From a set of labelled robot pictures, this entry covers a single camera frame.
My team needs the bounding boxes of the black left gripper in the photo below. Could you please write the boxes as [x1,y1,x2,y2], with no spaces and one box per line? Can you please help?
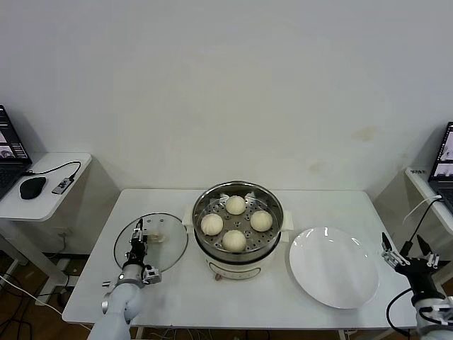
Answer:
[127,217,149,265]

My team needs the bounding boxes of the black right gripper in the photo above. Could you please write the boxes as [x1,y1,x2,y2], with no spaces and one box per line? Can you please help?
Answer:
[380,232,446,298]

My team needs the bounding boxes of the glass pot lid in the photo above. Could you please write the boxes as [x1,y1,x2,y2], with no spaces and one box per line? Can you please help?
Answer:
[113,212,188,279]

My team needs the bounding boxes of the white steamed baozi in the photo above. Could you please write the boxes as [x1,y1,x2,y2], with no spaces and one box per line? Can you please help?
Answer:
[225,194,246,215]
[200,212,224,236]
[250,209,273,232]
[222,229,247,253]

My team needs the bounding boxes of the stainless steel steamer basket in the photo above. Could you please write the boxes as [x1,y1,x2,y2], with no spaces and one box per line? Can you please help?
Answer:
[183,181,295,258]

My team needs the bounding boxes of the grey power strip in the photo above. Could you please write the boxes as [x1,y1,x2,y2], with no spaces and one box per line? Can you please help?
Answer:
[56,257,81,276]

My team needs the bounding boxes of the white round plate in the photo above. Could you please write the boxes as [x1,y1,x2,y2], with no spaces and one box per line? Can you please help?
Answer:
[289,226,380,310]

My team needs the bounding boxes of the black open laptop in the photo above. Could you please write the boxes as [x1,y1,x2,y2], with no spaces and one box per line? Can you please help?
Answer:
[427,122,453,213]
[0,103,33,201]

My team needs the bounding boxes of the cream electric cooker pot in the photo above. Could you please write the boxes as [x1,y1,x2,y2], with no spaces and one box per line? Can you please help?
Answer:
[185,225,289,283]

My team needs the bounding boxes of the black computer mouse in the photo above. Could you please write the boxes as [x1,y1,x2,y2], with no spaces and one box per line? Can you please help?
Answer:
[19,176,47,200]

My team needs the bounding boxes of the black cable with adapter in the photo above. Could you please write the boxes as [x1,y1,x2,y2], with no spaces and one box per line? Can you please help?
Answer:
[400,198,444,259]

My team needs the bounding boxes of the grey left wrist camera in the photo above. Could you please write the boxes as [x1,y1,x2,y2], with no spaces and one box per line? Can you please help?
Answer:
[143,267,163,284]

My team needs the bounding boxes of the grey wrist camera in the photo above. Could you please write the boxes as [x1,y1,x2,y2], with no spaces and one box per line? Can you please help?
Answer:
[143,267,163,284]
[423,304,453,326]

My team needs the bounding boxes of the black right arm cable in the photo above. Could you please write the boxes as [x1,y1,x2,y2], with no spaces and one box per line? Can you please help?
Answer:
[385,288,413,334]

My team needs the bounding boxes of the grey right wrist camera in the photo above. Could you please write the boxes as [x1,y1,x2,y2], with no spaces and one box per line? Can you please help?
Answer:
[423,304,453,326]

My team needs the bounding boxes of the usb hub with black cable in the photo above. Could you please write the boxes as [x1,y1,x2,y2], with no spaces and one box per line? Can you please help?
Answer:
[23,161,83,195]

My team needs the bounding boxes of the white floor cable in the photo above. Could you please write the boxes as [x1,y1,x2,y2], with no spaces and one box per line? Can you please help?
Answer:
[0,273,64,315]

